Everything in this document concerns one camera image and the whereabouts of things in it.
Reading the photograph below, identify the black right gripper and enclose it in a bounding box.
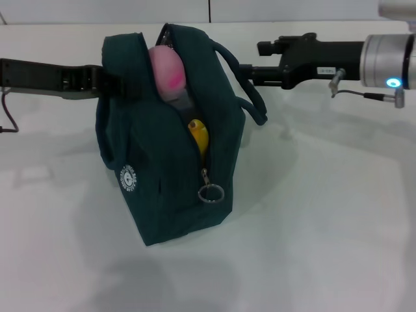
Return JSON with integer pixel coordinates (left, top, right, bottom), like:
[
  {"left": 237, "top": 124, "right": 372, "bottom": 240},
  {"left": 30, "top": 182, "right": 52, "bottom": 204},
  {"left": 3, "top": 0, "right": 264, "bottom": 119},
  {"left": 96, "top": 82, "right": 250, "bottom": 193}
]
[{"left": 238, "top": 32, "right": 367, "bottom": 91}]

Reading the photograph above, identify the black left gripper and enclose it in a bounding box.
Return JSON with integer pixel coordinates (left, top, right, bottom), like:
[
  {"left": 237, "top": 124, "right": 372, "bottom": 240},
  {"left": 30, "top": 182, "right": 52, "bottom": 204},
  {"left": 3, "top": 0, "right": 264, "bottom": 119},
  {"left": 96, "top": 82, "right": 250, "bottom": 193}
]
[{"left": 0, "top": 57, "right": 144, "bottom": 100}]

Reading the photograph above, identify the pink peach toy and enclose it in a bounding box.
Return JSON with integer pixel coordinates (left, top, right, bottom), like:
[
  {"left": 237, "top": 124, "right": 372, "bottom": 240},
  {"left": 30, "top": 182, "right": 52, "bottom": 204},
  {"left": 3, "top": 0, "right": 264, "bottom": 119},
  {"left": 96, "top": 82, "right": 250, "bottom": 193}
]
[{"left": 148, "top": 45, "right": 189, "bottom": 102}]

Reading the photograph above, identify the yellow banana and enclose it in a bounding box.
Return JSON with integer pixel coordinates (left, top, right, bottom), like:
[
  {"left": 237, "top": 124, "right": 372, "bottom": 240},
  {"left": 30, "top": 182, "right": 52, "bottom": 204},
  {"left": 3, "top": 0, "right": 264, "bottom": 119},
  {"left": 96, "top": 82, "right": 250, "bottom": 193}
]
[{"left": 187, "top": 118, "right": 210, "bottom": 164}]

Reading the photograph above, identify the teal insulated lunch bag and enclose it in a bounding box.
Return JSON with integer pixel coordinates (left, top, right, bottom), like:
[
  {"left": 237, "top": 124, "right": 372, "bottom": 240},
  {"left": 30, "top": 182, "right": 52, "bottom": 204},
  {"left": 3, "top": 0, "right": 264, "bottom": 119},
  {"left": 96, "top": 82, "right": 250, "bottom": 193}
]
[{"left": 95, "top": 22, "right": 269, "bottom": 248}]

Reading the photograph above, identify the grey right gripper cable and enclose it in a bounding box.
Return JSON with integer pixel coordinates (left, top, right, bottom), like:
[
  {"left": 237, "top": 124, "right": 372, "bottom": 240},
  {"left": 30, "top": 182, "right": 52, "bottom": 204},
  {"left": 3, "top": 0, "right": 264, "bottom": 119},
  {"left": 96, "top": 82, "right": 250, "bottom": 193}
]
[{"left": 328, "top": 68, "right": 408, "bottom": 110}]

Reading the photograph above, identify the dark left gripper cable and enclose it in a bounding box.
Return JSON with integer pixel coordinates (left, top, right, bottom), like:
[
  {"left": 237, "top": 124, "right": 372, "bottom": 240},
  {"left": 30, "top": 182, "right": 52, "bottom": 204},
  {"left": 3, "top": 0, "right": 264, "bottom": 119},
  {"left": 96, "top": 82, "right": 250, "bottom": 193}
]
[{"left": 0, "top": 86, "right": 19, "bottom": 134}]

